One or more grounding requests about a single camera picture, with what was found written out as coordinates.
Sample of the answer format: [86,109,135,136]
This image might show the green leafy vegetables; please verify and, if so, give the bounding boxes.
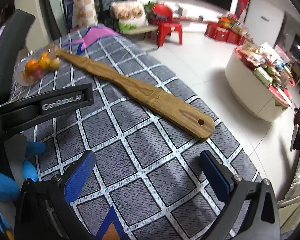
[143,1,158,13]

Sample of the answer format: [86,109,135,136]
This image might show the long wooden spatula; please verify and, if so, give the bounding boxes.
[54,46,215,140]

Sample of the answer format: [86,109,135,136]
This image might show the person's left hand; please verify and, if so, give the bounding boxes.
[0,141,47,232]

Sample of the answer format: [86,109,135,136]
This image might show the blue box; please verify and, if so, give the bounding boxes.
[66,1,74,28]

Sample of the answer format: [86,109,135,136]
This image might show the grey checkered star tablecloth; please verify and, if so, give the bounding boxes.
[0,26,263,240]

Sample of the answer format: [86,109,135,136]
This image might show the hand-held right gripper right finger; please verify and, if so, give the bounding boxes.
[199,150,280,240]

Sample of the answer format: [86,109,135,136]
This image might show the pile of packaged goods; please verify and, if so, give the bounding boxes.
[236,41,296,105]

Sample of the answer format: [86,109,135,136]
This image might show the white cabinet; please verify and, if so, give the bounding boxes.
[245,0,286,48]

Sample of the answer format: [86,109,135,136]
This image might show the small orange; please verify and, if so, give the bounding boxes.
[25,59,39,75]
[39,52,51,69]

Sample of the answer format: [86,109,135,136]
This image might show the white round display stand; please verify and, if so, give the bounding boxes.
[225,47,293,123]

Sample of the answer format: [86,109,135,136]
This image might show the beige checkered bag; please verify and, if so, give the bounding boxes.
[74,0,98,28]

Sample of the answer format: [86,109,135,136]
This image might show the white bread-print bag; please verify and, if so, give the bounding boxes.
[110,1,150,33]

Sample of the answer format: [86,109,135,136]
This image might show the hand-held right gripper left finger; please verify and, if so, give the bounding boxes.
[14,150,97,240]

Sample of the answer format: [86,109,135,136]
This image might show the red plastic chair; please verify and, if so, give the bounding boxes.
[151,4,184,47]

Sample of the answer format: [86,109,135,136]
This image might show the clear plastic bowl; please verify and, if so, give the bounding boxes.
[16,44,63,87]

